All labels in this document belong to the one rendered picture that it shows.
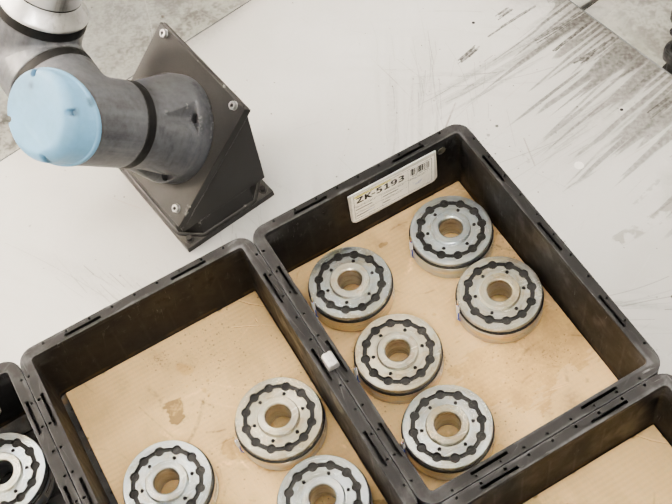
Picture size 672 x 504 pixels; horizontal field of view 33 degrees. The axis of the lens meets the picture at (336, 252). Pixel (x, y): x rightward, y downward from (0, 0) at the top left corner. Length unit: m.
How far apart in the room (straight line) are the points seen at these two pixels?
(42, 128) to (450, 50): 0.67
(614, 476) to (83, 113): 0.75
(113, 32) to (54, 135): 1.53
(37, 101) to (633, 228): 0.80
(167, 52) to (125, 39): 1.30
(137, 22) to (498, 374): 1.82
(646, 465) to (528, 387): 0.16
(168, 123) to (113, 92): 0.09
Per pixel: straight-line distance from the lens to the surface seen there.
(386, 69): 1.77
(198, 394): 1.36
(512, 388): 1.32
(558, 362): 1.34
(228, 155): 1.53
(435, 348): 1.31
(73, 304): 1.62
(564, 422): 1.20
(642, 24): 2.79
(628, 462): 1.30
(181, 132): 1.49
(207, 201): 1.57
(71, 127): 1.40
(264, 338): 1.38
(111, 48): 2.89
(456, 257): 1.38
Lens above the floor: 2.03
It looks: 58 degrees down
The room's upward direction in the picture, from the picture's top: 12 degrees counter-clockwise
